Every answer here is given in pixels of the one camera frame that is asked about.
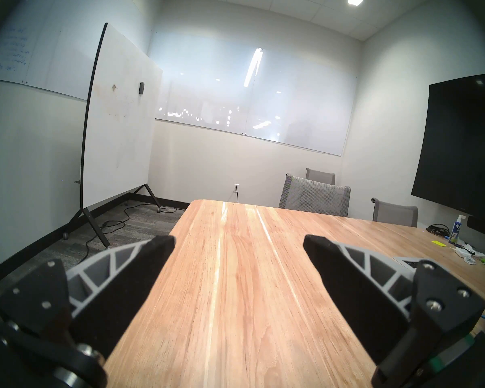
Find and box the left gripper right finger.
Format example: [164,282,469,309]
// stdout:
[302,234,485,388]

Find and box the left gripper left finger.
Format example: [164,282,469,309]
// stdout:
[0,235,176,359]

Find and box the silver table power outlet box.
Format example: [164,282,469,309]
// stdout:
[393,256,426,270]

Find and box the grey mesh office chair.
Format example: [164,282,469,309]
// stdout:
[371,197,419,228]
[278,173,351,218]

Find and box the whiteboard cleaner spray bottle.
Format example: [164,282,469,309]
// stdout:
[449,215,467,245]

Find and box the grey office chair with armrests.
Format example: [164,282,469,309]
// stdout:
[306,168,336,186]

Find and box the rolling whiteboard on stand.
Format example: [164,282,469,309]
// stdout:
[63,23,163,248]

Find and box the long black power cable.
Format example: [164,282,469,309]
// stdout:
[85,199,186,251]

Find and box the large black wall display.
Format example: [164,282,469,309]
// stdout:
[411,73,485,220]

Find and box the glass wall board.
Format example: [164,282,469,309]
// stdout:
[148,32,358,156]

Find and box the wall whiteboard with writing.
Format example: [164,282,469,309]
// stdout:
[0,0,162,101]

